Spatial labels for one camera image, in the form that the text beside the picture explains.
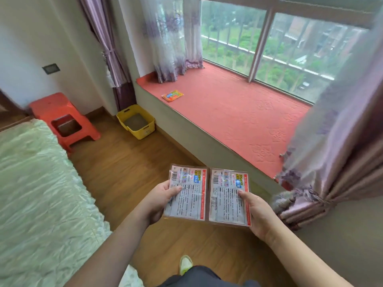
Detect sheer floral purple curtain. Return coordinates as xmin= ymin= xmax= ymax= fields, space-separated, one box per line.
xmin=271 ymin=15 xmax=383 ymax=231
xmin=139 ymin=0 xmax=205 ymax=83

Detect red plastic stool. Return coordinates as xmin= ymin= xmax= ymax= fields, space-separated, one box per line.
xmin=29 ymin=92 xmax=101 ymax=153

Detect person's right forearm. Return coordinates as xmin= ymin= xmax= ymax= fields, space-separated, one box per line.
xmin=265 ymin=219 xmax=355 ymax=287

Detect aluminium window frame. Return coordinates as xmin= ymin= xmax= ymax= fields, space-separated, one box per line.
xmin=200 ymin=0 xmax=378 ymax=105

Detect pale green bedspread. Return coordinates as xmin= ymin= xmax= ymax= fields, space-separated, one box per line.
xmin=0 ymin=119 xmax=144 ymax=287

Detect red window seat mat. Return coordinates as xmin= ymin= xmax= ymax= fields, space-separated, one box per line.
xmin=136 ymin=62 xmax=312 ymax=180

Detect person's left forearm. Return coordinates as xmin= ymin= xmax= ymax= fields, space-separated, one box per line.
xmin=64 ymin=203 xmax=153 ymax=287

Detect clear printed sachet packet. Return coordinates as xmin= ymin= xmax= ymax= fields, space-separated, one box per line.
xmin=208 ymin=168 xmax=251 ymax=227
xmin=163 ymin=164 xmax=209 ymax=221

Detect person's left hand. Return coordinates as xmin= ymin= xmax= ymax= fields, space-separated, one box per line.
xmin=142 ymin=180 xmax=183 ymax=226

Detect dark wooden furniture edge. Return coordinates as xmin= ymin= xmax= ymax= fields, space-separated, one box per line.
xmin=0 ymin=89 xmax=33 ymax=132

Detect person's grey trouser leg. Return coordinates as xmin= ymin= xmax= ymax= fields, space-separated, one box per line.
xmin=157 ymin=265 xmax=262 ymax=287

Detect solid purple drape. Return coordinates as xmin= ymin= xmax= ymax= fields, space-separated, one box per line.
xmin=77 ymin=0 xmax=137 ymax=112

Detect orange sachet packet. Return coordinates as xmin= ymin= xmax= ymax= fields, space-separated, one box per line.
xmin=162 ymin=90 xmax=184 ymax=102

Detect person's green shoe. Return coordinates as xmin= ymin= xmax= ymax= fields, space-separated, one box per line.
xmin=179 ymin=255 xmax=194 ymax=276

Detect yellow plastic basket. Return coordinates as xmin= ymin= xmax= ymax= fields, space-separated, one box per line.
xmin=116 ymin=104 xmax=156 ymax=140

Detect person's right hand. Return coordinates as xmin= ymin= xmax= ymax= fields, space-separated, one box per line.
xmin=238 ymin=190 xmax=281 ymax=243

